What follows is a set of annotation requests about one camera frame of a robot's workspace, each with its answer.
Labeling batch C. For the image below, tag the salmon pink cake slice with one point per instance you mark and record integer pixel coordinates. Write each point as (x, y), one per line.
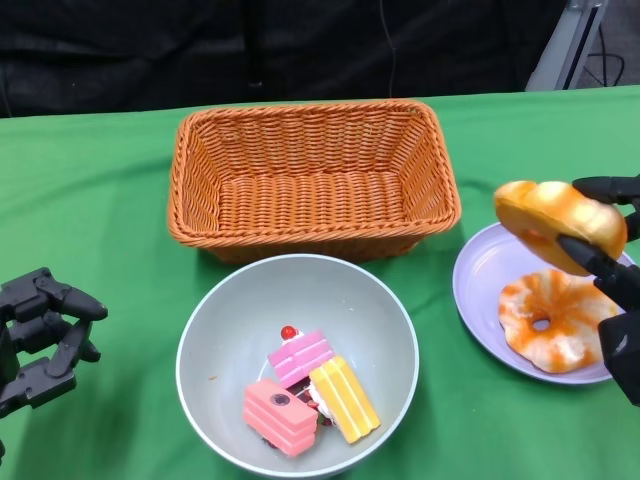
(277, 415)

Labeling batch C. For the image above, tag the grey green bowl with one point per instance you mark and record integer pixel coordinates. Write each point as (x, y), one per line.
(280, 285)

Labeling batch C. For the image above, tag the orange wicker basket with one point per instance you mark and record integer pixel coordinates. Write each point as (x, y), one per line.
(300, 200)

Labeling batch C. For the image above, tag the lavender plate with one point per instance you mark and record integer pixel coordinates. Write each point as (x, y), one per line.
(480, 280)

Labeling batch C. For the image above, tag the magenta striped cake slice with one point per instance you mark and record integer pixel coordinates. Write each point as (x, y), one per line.
(300, 355)

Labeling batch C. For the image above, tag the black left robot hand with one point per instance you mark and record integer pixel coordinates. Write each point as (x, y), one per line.
(25, 325)

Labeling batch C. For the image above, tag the yellow cake slice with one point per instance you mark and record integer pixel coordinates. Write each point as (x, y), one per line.
(345, 400)

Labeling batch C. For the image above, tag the black backdrop cloth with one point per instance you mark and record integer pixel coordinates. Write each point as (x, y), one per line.
(150, 50)

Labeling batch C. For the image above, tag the green tablecloth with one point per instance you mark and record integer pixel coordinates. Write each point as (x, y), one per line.
(125, 200)

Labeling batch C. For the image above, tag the grey metal frame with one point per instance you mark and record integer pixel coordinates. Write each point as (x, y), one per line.
(562, 55)

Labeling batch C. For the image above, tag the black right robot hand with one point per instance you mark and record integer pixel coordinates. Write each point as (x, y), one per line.
(620, 340)

